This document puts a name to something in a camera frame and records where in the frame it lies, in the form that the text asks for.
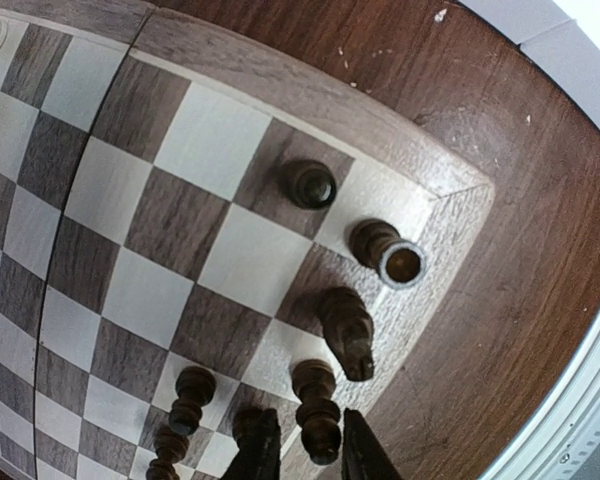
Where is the dark knight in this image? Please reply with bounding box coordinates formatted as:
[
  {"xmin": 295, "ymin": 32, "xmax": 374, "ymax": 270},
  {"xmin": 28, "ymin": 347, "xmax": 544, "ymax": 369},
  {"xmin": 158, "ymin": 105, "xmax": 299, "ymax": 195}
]
[{"xmin": 315, "ymin": 286, "xmax": 375, "ymax": 382}]

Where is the dark king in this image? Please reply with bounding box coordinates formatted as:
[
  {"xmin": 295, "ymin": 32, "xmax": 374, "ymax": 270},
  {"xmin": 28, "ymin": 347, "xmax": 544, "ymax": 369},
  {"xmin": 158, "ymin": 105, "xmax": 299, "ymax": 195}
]
[{"xmin": 145, "ymin": 426, "xmax": 190, "ymax": 480}]

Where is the white plastic compartment tray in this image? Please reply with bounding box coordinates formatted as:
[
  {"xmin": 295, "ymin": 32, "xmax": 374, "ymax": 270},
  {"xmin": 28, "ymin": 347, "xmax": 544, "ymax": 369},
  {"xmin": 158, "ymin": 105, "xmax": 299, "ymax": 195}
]
[{"xmin": 462, "ymin": 1, "xmax": 600, "ymax": 130}]

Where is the wooden chess board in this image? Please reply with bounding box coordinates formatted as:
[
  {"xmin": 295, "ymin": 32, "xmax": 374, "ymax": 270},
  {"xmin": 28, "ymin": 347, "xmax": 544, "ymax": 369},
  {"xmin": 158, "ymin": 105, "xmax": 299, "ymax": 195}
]
[{"xmin": 0, "ymin": 1, "xmax": 494, "ymax": 479}]

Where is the dark rook corner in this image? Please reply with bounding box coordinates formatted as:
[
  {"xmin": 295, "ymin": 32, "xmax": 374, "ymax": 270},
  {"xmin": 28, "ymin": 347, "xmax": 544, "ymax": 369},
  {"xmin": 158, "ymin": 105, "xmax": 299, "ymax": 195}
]
[{"xmin": 348, "ymin": 218, "xmax": 427, "ymax": 290}]

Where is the dark bishop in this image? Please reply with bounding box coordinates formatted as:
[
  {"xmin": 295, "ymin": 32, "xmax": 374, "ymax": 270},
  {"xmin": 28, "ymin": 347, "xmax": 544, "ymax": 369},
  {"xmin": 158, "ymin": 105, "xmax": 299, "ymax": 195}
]
[{"xmin": 291, "ymin": 359, "xmax": 342, "ymax": 466}]

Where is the front aluminium rail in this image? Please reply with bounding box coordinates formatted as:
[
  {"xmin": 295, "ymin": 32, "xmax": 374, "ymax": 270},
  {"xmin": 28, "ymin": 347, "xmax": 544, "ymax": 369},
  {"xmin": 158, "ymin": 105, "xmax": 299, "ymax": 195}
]
[{"xmin": 481, "ymin": 309, "xmax": 600, "ymax": 479}]

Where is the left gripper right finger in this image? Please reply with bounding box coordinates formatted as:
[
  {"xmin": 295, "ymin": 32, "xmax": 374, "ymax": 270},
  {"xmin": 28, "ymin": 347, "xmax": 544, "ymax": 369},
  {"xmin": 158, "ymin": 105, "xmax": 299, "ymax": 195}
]
[{"xmin": 341, "ymin": 408, "xmax": 402, "ymax": 480}]

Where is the dark pawn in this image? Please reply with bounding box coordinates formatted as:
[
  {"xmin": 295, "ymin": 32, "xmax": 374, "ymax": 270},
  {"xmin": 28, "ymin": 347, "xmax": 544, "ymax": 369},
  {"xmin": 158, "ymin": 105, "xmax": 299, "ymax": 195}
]
[
  {"xmin": 168, "ymin": 366, "xmax": 217, "ymax": 437},
  {"xmin": 281, "ymin": 159, "xmax": 338, "ymax": 210}
]

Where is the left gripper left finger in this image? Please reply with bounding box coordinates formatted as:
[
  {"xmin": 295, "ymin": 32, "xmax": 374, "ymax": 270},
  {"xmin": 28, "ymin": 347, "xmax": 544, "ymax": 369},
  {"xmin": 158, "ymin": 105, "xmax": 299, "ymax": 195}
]
[{"xmin": 221, "ymin": 407, "xmax": 281, "ymax": 480}]

